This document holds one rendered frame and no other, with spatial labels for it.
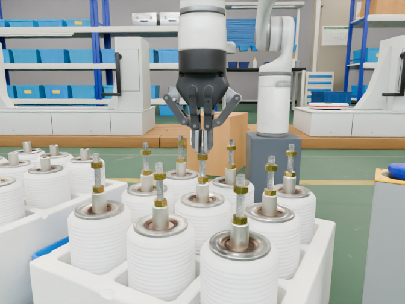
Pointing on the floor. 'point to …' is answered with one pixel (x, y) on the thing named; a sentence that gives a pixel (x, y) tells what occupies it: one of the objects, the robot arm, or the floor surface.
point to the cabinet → (314, 84)
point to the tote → (340, 97)
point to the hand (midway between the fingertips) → (202, 140)
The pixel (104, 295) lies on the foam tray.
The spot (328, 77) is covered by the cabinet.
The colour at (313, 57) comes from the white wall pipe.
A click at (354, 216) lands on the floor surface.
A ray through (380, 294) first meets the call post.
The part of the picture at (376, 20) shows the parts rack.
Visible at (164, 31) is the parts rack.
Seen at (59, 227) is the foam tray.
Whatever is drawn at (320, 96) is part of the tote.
